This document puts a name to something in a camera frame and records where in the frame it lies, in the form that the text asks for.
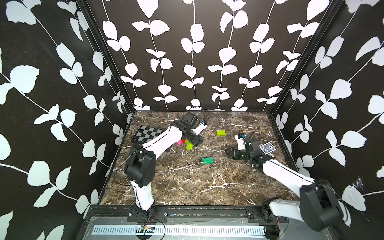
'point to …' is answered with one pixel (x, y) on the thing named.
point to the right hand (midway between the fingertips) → (228, 148)
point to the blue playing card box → (267, 148)
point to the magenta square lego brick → (207, 165)
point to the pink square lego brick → (179, 143)
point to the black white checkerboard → (145, 133)
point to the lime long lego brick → (189, 146)
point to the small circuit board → (147, 229)
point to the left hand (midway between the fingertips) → (199, 136)
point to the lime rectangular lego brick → (221, 133)
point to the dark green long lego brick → (207, 160)
